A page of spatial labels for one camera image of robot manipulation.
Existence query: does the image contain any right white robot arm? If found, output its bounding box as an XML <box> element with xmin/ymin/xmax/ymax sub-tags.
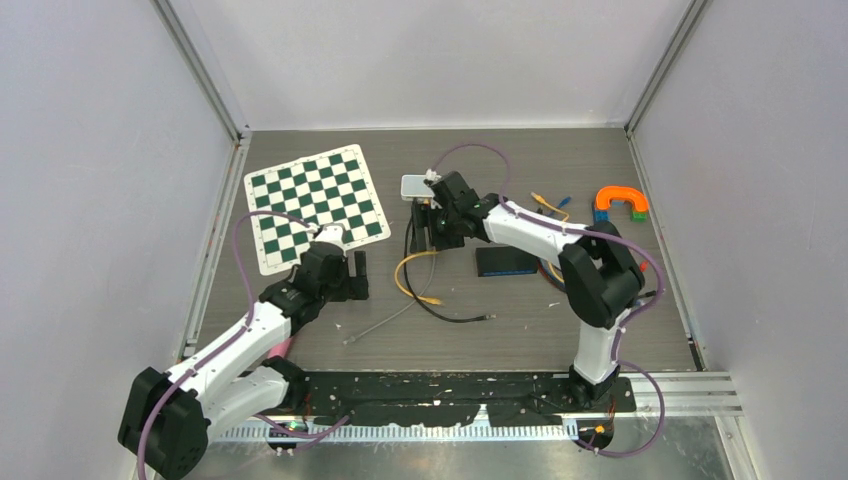
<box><xmin>401</xmin><ymin>170</ymin><xmax>645</xmax><ymax>411</ymax></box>

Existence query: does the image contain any aluminium frame rail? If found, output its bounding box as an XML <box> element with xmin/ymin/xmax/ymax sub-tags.
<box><xmin>140</xmin><ymin>370</ymin><xmax>745</xmax><ymax>423</ymax></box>

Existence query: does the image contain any orange arch toy block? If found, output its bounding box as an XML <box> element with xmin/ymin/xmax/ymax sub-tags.
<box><xmin>594</xmin><ymin>185</ymin><xmax>650</xmax><ymax>213</ymax></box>

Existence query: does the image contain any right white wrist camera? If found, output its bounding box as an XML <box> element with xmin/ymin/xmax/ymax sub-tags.
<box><xmin>425</xmin><ymin>169</ymin><xmax>442</xmax><ymax>185</ymax></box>

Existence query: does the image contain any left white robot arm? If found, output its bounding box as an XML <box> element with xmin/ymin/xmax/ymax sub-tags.
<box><xmin>117</xmin><ymin>235</ymin><xmax>349</xmax><ymax>479</ymax></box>

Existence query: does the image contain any blue toy block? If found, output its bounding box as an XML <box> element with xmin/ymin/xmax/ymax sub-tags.
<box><xmin>592</xmin><ymin>202</ymin><xmax>609</xmax><ymax>223</ymax></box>

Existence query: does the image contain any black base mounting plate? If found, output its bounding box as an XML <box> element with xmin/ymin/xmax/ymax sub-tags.
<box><xmin>263</xmin><ymin>371</ymin><xmax>636</xmax><ymax>427</ymax></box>

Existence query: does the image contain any black network switch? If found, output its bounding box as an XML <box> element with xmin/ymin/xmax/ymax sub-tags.
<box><xmin>474</xmin><ymin>246</ymin><xmax>538</xmax><ymax>277</ymax></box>

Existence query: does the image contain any green white chessboard mat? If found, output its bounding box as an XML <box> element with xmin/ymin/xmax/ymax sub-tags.
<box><xmin>243</xmin><ymin>144</ymin><xmax>391</xmax><ymax>276</ymax></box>

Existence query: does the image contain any yellow ethernet cable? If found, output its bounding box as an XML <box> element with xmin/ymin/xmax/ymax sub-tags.
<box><xmin>531</xmin><ymin>192</ymin><xmax>571</xmax><ymax>286</ymax></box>
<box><xmin>394</xmin><ymin>248</ymin><xmax>444</xmax><ymax>307</ymax></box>

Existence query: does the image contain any pink marker pen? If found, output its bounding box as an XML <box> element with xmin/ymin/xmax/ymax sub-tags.
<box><xmin>268</xmin><ymin>338</ymin><xmax>293</xmax><ymax>358</ymax></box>

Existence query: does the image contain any grey cable on router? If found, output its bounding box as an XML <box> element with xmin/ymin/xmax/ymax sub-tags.
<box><xmin>342</xmin><ymin>251</ymin><xmax>439</xmax><ymax>346</ymax></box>

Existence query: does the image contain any green toy block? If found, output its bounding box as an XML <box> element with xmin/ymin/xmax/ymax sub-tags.
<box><xmin>631</xmin><ymin>210</ymin><xmax>648</xmax><ymax>222</ymax></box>

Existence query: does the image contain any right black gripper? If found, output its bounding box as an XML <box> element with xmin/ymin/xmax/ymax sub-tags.
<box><xmin>410</xmin><ymin>203</ymin><xmax>465</xmax><ymax>255</ymax></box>

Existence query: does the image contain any white router box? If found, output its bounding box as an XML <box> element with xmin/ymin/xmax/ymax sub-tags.
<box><xmin>400</xmin><ymin>174</ymin><xmax>434</xmax><ymax>201</ymax></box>

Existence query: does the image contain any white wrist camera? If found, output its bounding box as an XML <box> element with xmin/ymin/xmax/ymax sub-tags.
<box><xmin>314</xmin><ymin>223</ymin><xmax>346</xmax><ymax>252</ymax></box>
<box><xmin>425</xmin><ymin>169</ymin><xmax>442</xmax><ymax>185</ymax></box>

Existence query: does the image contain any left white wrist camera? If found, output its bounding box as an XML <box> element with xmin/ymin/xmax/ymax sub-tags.
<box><xmin>314</xmin><ymin>223</ymin><xmax>346</xmax><ymax>252</ymax></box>

